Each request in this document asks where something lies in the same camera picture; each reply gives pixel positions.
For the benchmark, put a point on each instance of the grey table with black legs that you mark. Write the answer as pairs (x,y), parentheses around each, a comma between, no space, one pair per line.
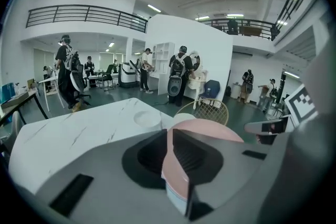
(15,107)

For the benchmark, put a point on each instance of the white shelf cabinet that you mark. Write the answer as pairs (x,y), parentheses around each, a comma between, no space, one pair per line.
(164,65)

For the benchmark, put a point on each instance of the white marble table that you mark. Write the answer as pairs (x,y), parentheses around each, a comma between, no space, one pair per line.
(78,133)

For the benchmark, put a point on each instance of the blue big plate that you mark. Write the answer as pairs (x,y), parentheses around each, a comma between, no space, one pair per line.
(176,200)

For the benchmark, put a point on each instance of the white slim chair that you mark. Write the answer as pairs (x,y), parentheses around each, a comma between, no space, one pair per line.
(51,81)

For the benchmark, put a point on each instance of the blue chair with white frame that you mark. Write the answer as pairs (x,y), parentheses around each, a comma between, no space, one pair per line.
(211,89)

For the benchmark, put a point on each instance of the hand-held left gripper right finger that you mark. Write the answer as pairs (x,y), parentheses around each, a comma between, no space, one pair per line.
(236,173)

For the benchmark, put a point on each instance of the black balcony railing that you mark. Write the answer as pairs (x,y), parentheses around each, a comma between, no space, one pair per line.
(86,17)
(294,0)
(252,27)

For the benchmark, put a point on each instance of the black mesh chair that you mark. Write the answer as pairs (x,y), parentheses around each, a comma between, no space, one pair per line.
(107,77)

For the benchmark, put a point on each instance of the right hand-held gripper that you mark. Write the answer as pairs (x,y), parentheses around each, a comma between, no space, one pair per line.
(302,107)

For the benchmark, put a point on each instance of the white vanity table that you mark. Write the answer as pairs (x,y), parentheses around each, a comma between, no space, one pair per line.
(195,84)

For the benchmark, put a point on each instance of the pink big plate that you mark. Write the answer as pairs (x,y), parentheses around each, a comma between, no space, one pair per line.
(204,129)

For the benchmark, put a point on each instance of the grey upholstered chair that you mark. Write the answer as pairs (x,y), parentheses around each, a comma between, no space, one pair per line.
(16,123)

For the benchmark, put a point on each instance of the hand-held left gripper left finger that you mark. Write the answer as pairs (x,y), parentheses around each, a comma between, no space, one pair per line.
(105,178)

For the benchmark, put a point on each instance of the white and black machine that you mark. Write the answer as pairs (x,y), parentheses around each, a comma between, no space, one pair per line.
(128,74)

